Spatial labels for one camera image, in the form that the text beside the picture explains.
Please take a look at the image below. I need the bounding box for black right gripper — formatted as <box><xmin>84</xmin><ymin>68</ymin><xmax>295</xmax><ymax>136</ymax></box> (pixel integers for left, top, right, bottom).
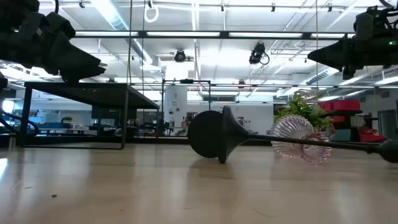
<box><xmin>307</xmin><ymin>4</ymin><xmax>398</xmax><ymax>80</ymax></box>

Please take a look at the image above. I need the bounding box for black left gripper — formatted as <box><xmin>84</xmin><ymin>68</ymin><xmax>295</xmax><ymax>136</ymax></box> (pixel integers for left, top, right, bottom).
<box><xmin>0</xmin><ymin>0</ymin><xmax>107</xmax><ymax>85</ymax></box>

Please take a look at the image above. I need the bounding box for pink ribbed glass candle holder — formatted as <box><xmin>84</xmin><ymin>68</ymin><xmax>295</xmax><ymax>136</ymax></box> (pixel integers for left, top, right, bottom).
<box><xmin>269</xmin><ymin>114</ymin><xmax>333</xmax><ymax>165</ymax></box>

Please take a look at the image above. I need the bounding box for red plastic bin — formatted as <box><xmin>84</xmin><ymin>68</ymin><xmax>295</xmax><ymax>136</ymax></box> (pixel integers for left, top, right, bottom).
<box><xmin>318</xmin><ymin>99</ymin><xmax>361</xmax><ymax>113</ymax></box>
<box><xmin>358</xmin><ymin>128</ymin><xmax>387</xmax><ymax>144</ymax></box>

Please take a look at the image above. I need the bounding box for small green potted plant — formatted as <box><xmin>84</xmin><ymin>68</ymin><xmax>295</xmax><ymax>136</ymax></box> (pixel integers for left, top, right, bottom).
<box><xmin>274</xmin><ymin>93</ymin><xmax>332</xmax><ymax>131</ymax></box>

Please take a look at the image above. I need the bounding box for teal box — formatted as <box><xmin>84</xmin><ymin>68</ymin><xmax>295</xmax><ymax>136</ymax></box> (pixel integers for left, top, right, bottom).
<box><xmin>330</xmin><ymin>128</ymin><xmax>353</xmax><ymax>142</ymax></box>

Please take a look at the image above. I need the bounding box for person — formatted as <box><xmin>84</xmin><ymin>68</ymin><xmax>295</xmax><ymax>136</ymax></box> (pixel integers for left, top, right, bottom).
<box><xmin>178</xmin><ymin>116</ymin><xmax>191</xmax><ymax>136</ymax></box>

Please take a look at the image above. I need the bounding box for silver ventilation duct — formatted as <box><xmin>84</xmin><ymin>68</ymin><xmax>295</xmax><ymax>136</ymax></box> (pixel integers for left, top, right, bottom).
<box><xmin>91</xmin><ymin>0</ymin><xmax>156</xmax><ymax>68</ymax></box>

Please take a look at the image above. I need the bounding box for black overhead camera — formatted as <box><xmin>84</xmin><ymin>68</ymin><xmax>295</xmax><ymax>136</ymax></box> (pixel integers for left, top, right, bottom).
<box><xmin>174</xmin><ymin>49</ymin><xmax>187</xmax><ymax>63</ymax></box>
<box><xmin>248</xmin><ymin>42</ymin><xmax>271</xmax><ymax>66</ymax></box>

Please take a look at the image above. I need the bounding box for white hanging cable loop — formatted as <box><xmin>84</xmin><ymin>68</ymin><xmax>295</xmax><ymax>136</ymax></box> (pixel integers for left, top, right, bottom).
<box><xmin>143</xmin><ymin>0</ymin><xmax>160</xmax><ymax>24</ymax></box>

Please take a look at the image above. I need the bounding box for black aluminium table frame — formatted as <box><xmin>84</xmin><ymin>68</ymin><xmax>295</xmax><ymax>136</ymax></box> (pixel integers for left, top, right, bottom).
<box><xmin>0</xmin><ymin>135</ymin><xmax>383</xmax><ymax>149</ymax></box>

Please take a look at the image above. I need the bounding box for black background rig frame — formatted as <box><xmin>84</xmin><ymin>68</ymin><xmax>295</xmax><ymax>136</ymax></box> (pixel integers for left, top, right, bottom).
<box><xmin>160</xmin><ymin>78</ymin><xmax>212</xmax><ymax>138</ymax></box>

